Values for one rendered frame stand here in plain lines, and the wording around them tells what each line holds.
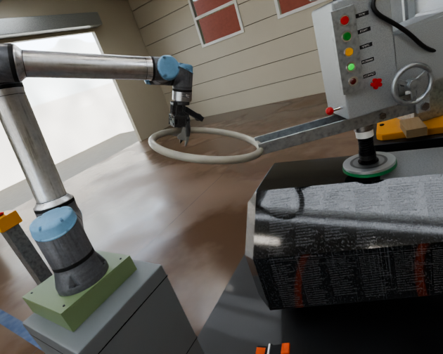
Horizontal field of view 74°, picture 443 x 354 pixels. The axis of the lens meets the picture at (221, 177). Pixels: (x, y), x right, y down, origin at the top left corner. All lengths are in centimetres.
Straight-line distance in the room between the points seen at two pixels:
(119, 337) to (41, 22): 749
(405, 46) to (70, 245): 137
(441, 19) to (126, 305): 148
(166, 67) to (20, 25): 679
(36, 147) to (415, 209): 147
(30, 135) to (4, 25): 654
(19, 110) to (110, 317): 79
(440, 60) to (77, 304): 154
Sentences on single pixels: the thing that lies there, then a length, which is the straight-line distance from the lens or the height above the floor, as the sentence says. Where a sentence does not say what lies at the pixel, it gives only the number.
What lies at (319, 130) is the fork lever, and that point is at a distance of 127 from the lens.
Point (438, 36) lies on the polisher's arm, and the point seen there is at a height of 134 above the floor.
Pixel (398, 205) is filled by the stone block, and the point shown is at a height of 76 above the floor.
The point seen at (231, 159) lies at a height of 117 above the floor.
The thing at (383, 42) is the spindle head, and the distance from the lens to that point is 127.
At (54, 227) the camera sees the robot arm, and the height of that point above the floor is 118.
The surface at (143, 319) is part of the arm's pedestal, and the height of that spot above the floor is 74.
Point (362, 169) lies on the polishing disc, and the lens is 140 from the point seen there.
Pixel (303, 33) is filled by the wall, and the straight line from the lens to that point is 771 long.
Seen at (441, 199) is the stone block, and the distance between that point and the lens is 142.
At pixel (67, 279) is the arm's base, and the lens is 121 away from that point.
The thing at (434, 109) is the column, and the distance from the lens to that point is 225.
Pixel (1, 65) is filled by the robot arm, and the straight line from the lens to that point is 117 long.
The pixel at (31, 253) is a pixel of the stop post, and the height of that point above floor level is 80.
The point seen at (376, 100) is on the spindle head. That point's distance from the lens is 128.
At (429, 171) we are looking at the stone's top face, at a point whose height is 84.
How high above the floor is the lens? 151
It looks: 21 degrees down
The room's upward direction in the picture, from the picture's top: 19 degrees counter-clockwise
